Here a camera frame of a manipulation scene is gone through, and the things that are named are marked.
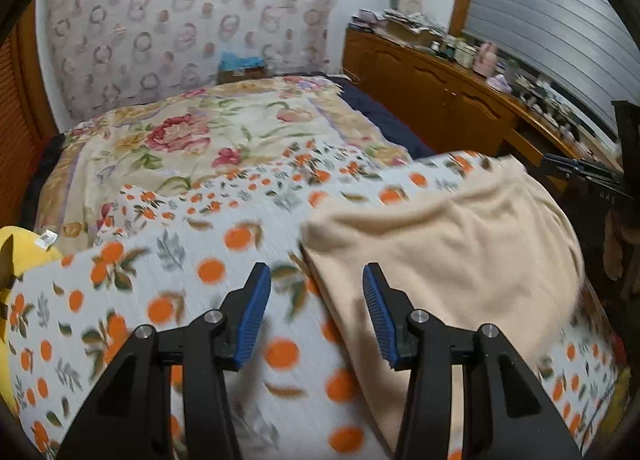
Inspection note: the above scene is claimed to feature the person's right hand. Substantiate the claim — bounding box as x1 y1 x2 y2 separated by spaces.
602 210 640 293

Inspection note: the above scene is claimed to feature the peach printed t-shirt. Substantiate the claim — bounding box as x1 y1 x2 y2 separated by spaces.
300 155 586 456

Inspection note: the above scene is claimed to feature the orange-print white bedsheet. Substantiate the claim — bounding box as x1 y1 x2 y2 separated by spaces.
0 140 621 460

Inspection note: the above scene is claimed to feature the floral blanket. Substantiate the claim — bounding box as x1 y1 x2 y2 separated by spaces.
32 75 413 251

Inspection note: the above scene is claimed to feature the wooden sideboard cabinet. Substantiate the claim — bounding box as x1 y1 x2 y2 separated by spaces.
342 25 621 181

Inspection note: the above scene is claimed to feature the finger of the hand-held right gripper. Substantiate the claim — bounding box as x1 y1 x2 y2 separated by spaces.
541 152 590 181

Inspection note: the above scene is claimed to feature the yellow plush toy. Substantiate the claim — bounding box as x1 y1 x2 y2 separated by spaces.
0 225 63 421

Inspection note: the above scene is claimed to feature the grey window blind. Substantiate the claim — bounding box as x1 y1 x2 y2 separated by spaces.
462 0 640 141

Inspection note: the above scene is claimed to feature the circle-patterned sheer curtain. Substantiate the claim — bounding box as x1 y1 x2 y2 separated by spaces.
37 0 351 133

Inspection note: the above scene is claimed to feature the cardboard box with clutter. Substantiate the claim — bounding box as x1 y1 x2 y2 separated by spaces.
375 10 446 48

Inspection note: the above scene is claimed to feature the blue bag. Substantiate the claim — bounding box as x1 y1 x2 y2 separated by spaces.
219 51 266 72

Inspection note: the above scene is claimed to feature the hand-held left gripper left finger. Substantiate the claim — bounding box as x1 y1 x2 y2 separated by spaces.
57 262 273 460

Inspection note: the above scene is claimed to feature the dark blue quilt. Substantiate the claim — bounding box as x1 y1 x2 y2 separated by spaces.
330 72 436 161

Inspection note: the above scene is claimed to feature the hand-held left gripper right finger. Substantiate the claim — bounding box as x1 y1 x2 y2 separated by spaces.
362 262 583 460

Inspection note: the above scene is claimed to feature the brown wooden box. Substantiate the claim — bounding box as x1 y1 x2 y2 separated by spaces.
217 67 268 86

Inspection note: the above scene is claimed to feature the wooden headboard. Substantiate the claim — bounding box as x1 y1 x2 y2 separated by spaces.
0 0 58 228

